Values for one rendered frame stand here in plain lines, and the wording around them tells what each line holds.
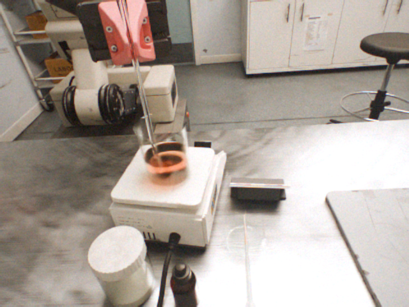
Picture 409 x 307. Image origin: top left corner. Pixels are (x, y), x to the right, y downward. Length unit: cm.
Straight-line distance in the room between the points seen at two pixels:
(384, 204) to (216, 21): 301
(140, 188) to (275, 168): 26
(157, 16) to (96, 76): 87
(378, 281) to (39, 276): 42
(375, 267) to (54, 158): 59
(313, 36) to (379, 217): 256
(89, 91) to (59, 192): 73
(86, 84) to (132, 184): 91
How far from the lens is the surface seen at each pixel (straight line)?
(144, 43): 36
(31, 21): 272
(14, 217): 56
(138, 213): 37
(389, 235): 45
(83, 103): 123
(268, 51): 286
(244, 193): 45
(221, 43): 339
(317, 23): 291
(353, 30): 306
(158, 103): 142
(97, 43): 39
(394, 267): 42
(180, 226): 37
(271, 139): 60
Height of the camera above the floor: 108
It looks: 36 degrees down
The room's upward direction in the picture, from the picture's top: 5 degrees counter-clockwise
